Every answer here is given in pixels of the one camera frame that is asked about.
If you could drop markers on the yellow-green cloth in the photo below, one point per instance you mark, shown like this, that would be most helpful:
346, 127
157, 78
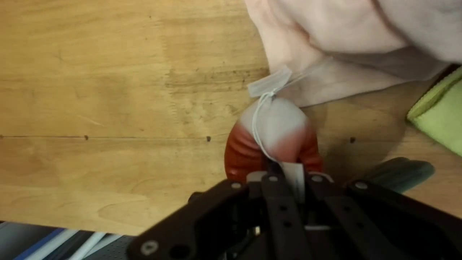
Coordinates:
441, 116

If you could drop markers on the red radish toy green leaves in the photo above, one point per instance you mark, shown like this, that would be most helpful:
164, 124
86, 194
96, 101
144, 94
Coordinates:
245, 153

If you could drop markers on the peach shirt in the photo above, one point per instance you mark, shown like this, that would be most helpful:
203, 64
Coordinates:
336, 48

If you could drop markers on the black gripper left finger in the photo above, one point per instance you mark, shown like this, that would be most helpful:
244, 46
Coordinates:
231, 225

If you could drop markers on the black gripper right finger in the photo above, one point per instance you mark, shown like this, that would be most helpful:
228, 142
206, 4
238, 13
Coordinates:
384, 225

